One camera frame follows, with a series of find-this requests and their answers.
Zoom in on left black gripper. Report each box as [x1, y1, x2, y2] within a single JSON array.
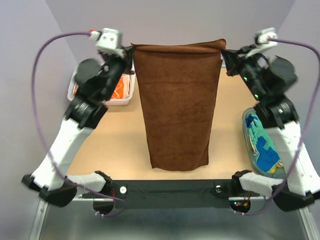
[[100, 43, 136, 100]]

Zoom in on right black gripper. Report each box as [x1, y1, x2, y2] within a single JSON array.
[[224, 43, 267, 101]]

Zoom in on orange Doraemon towel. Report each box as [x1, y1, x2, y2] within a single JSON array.
[[67, 74, 133, 101]]

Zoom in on brown towel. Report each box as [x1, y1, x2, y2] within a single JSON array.
[[133, 38, 227, 172]]

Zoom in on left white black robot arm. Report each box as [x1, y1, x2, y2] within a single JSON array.
[[21, 46, 134, 207]]

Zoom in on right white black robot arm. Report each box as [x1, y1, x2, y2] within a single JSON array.
[[222, 45, 320, 212]]

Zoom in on white perforated plastic basket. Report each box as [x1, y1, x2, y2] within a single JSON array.
[[67, 71, 136, 106]]

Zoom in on blue towel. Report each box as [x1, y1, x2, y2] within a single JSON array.
[[244, 113, 283, 173]]

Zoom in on teal plastic tub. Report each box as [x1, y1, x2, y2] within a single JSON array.
[[242, 108, 286, 179]]

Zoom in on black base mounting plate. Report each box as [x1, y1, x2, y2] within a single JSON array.
[[82, 178, 261, 216]]

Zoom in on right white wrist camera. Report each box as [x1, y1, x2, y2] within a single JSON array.
[[245, 27, 278, 59]]

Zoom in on aluminium frame rail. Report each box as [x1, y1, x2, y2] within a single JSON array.
[[30, 197, 320, 240]]

